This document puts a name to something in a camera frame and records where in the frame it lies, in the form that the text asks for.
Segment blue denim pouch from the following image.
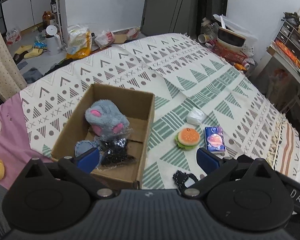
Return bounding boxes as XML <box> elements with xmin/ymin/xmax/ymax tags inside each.
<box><xmin>75</xmin><ymin>140</ymin><xmax>101</xmax><ymax>164</ymax></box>

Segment black white dotted pouch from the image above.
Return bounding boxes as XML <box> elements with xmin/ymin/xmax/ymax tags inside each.
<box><xmin>172</xmin><ymin>170</ymin><xmax>198</xmax><ymax>193</ymax></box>

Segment hamburger plush toy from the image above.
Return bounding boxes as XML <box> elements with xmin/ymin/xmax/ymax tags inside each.
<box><xmin>175</xmin><ymin>128</ymin><xmax>200</xmax><ymax>150</ymax></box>

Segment white soft packet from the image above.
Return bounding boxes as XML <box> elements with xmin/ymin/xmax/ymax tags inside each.
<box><xmin>186</xmin><ymin>107</ymin><xmax>206</xmax><ymax>125</ymax></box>

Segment grey pink plush slipper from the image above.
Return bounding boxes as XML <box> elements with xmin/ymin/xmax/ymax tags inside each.
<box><xmin>85</xmin><ymin>100</ymin><xmax>130</xmax><ymax>137</ymax></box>

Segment patterned white green blanket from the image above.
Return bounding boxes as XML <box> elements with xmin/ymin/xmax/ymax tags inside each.
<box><xmin>20</xmin><ymin>34</ymin><xmax>300</xmax><ymax>189</ymax></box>

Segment pink bed sheet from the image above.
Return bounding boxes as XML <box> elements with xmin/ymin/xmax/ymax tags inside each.
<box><xmin>0</xmin><ymin>94</ymin><xmax>51</xmax><ymax>189</ymax></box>

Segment brown cardboard box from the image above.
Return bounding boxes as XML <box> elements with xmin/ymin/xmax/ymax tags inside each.
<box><xmin>52</xmin><ymin>84</ymin><xmax>155</xmax><ymax>190</ymax></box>

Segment white side table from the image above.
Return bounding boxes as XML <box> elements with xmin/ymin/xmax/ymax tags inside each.
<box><xmin>256</xmin><ymin>45</ymin><xmax>300</xmax><ymax>111</ymax></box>

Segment dotted beige cloth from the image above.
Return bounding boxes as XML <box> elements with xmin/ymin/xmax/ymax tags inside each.
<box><xmin>0</xmin><ymin>33</ymin><xmax>27</xmax><ymax>102</ymax></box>

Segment yellow slippers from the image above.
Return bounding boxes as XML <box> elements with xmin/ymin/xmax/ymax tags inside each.
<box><xmin>13</xmin><ymin>45</ymin><xmax>44</xmax><ymax>60</ymax></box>

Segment yellow white plastic bag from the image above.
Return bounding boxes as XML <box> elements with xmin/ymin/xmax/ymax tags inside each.
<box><xmin>66</xmin><ymin>24</ymin><xmax>92</xmax><ymax>60</ymax></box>

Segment white bowl appliance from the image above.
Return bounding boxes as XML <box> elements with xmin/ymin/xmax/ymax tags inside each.
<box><xmin>217</xmin><ymin>27</ymin><xmax>246</xmax><ymax>52</ymax></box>

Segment red white plastic bag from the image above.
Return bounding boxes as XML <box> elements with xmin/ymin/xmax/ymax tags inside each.
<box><xmin>94</xmin><ymin>31</ymin><xmax>115</xmax><ymax>49</ymax></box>

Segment white electric kettle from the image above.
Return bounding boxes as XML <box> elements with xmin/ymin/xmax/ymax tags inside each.
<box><xmin>46</xmin><ymin>25</ymin><xmax>62</xmax><ymax>56</ymax></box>

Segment small drawer organizer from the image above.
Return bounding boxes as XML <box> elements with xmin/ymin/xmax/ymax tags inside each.
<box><xmin>275</xmin><ymin>21</ymin><xmax>300</xmax><ymax>59</ymax></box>

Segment brown bottle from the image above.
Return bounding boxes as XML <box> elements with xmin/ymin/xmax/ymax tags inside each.
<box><xmin>42</xmin><ymin>11</ymin><xmax>56</xmax><ymax>29</ymax></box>

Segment red wire basket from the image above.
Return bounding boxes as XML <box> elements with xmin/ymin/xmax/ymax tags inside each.
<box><xmin>213</xmin><ymin>42</ymin><xmax>247</xmax><ymax>64</ymax></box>

